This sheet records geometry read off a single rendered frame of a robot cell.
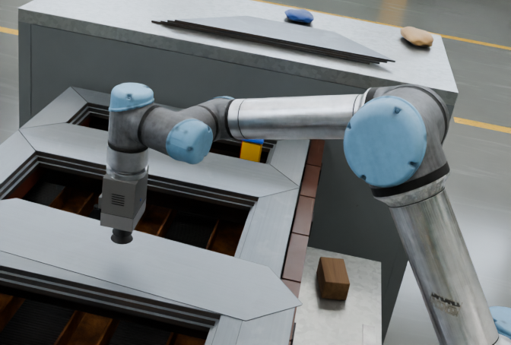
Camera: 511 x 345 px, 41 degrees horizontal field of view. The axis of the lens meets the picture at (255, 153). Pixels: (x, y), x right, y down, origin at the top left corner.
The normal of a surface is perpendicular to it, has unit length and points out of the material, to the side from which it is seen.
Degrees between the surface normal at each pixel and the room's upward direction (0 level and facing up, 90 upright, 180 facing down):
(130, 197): 90
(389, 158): 79
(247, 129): 105
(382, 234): 90
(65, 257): 0
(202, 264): 0
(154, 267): 0
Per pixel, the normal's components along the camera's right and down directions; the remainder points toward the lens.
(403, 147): -0.56, 0.14
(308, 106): -0.45, -0.41
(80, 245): 0.15, -0.88
